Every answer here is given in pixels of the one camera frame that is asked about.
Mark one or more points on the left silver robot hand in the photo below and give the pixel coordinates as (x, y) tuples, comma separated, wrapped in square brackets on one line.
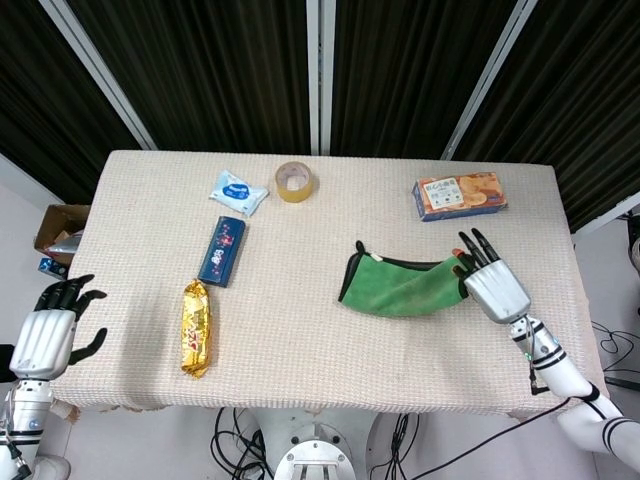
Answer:
[(44, 336)]

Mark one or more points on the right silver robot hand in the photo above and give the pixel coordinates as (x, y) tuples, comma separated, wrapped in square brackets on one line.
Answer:
[(495, 290)]

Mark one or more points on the green microfiber cloth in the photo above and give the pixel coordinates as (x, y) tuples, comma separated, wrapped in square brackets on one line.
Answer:
[(400, 290)]

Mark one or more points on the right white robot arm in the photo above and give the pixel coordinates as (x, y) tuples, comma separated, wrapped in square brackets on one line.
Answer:
[(570, 380)]

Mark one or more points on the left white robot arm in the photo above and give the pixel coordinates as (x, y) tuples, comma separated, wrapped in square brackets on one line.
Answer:
[(22, 430)]

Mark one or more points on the small blue box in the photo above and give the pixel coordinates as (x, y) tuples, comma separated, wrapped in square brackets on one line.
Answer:
[(51, 267)]

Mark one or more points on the orange biscuit box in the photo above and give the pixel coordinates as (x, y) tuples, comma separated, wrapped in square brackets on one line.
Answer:
[(459, 195)]

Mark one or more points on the brown cardboard box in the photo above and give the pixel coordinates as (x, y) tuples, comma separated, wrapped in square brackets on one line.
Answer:
[(59, 231)]

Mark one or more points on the black device on stand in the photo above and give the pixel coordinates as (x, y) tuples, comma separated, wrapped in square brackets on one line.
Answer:
[(634, 240)]

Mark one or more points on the gold foil snack bag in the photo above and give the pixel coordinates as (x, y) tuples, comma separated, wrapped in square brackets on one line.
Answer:
[(197, 330)]

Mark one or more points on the beige woven tablecloth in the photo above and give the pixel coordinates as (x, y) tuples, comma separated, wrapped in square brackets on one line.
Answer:
[(320, 340)]

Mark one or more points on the dark blue rectangular box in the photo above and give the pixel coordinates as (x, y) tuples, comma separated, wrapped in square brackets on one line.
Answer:
[(222, 251)]

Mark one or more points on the yellow tape roll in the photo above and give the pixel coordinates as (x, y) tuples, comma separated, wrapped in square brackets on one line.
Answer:
[(294, 181)]

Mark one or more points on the white robot torso base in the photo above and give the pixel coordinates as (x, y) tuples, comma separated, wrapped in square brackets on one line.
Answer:
[(312, 447)]

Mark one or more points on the blue white tissue pack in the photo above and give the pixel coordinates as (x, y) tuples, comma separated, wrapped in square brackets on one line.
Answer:
[(238, 192)]

